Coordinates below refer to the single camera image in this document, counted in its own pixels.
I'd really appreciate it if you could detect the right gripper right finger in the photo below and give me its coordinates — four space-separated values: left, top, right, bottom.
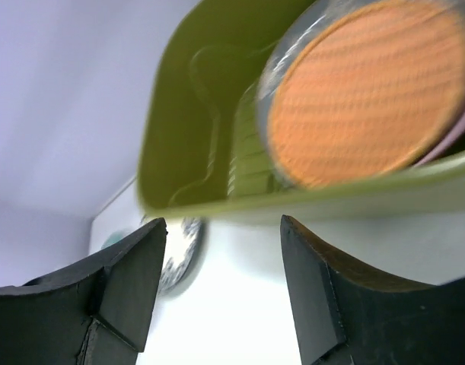
280 215 465 365

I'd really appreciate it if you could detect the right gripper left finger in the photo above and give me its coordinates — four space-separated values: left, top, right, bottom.
0 218 167 365

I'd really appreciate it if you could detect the blue white floral plate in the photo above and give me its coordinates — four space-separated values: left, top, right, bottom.
158 217 206 297

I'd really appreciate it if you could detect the orange woven round plate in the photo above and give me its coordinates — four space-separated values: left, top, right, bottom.
266 1 465 189

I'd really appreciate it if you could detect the pink plastic plate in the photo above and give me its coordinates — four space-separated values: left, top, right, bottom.
414 110 465 167

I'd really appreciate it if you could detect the grey deer plate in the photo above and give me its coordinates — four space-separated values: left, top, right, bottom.
254 0 339 191

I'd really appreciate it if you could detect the green plastic bin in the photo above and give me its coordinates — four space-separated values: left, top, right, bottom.
136 1 465 223

